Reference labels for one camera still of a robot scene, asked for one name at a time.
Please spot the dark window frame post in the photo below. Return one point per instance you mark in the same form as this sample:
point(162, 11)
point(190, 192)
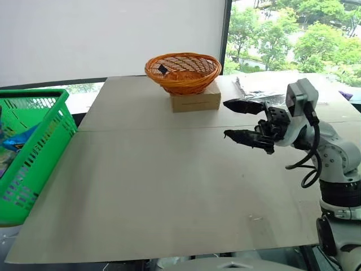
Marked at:
point(226, 36)

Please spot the blue snack bag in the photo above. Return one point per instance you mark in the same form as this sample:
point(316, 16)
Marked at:
point(19, 139)

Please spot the grey rounded robot torso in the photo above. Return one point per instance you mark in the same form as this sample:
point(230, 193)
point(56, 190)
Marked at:
point(231, 264)

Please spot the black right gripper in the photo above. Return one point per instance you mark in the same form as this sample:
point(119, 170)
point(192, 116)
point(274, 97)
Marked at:
point(277, 121)

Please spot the small black tag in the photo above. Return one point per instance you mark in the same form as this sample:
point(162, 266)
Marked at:
point(162, 69)

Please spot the orange wicker basket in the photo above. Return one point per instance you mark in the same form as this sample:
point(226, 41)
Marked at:
point(183, 83)

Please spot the small cardboard box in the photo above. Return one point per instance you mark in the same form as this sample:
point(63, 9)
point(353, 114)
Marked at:
point(197, 103)

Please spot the large cardboard sheet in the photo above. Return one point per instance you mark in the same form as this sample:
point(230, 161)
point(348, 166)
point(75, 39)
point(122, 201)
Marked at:
point(135, 110)
point(158, 192)

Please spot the crumpled clear plastic sheet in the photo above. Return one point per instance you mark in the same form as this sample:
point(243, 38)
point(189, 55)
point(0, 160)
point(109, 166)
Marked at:
point(255, 89)

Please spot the green plastic shopping basket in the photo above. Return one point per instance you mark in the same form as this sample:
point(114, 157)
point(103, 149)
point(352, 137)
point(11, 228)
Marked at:
point(56, 124)

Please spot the small purple object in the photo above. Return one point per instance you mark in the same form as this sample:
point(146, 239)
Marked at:
point(346, 94)

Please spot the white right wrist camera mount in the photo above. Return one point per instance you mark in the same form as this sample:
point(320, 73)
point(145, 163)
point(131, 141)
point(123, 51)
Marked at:
point(300, 96)

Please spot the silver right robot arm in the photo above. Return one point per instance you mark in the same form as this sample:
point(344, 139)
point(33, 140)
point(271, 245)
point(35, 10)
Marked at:
point(339, 151)

